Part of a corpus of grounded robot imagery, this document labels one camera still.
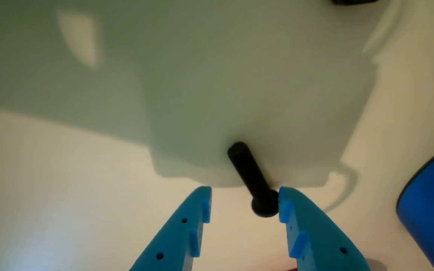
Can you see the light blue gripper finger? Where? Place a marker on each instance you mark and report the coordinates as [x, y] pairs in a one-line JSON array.
[[175, 235], [320, 241]]

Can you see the black bolt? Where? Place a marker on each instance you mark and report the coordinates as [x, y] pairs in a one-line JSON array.
[[252, 177]]

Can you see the blue round cup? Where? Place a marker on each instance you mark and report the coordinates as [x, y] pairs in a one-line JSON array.
[[433, 210]]

